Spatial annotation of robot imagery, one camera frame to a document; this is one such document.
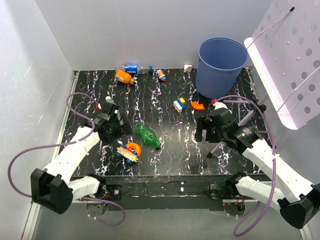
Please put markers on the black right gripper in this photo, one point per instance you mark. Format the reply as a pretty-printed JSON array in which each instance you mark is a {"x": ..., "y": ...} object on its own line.
[{"x": 203, "y": 123}]

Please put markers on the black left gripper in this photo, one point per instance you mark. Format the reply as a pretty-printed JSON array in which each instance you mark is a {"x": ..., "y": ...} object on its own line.
[{"x": 124, "y": 130}]

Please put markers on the green plastic bottle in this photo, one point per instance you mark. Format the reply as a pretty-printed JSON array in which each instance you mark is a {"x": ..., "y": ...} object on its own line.
[{"x": 148, "y": 136}]

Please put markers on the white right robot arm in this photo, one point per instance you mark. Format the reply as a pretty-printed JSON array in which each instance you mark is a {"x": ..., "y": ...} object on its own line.
[{"x": 293, "y": 196}]

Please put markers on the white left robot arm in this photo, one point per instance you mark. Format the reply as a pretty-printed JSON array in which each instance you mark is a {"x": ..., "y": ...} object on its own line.
[{"x": 52, "y": 187}]

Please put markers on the blue plastic bin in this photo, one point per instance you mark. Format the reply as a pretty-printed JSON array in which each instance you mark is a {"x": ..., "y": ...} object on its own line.
[{"x": 221, "y": 60}]

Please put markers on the orange curved toy piece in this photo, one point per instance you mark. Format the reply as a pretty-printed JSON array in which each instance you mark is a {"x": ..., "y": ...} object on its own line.
[{"x": 197, "y": 106}]

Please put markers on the beige toy car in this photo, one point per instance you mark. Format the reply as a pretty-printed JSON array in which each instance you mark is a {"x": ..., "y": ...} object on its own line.
[{"x": 130, "y": 155}]

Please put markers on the white blue yellow block stack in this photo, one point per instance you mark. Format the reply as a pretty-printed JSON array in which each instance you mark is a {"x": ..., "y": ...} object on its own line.
[{"x": 179, "y": 105}]

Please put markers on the orange juice bottle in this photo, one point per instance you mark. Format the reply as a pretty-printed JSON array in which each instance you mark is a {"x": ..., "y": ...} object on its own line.
[{"x": 124, "y": 77}]

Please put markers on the small white corner block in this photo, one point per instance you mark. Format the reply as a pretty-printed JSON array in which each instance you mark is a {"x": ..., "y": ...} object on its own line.
[{"x": 187, "y": 68}]

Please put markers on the small toy figure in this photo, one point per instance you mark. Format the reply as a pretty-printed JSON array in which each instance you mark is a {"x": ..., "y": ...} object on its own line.
[{"x": 161, "y": 75}]

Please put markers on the clear Pepsi bottle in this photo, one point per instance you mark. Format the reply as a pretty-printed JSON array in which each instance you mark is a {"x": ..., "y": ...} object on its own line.
[{"x": 134, "y": 69}]

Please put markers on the white perforated panel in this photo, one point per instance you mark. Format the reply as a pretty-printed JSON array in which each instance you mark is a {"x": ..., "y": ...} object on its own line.
[{"x": 285, "y": 50}]

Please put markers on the orange ring toy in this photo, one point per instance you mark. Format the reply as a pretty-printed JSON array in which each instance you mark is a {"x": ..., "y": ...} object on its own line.
[{"x": 134, "y": 147}]

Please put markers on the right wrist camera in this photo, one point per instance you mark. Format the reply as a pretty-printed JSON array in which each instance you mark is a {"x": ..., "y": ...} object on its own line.
[{"x": 219, "y": 107}]

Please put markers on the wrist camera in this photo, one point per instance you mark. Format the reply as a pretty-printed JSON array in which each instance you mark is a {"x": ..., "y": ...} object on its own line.
[
  {"x": 107, "y": 110},
  {"x": 219, "y": 107}
]

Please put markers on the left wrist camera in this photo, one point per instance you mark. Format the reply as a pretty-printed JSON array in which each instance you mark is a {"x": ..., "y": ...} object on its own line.
[{"x": 107, "y": 110}]

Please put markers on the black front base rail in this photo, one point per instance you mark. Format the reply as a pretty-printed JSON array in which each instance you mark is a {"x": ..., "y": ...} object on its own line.
[{"x": 160, "y": 192}]

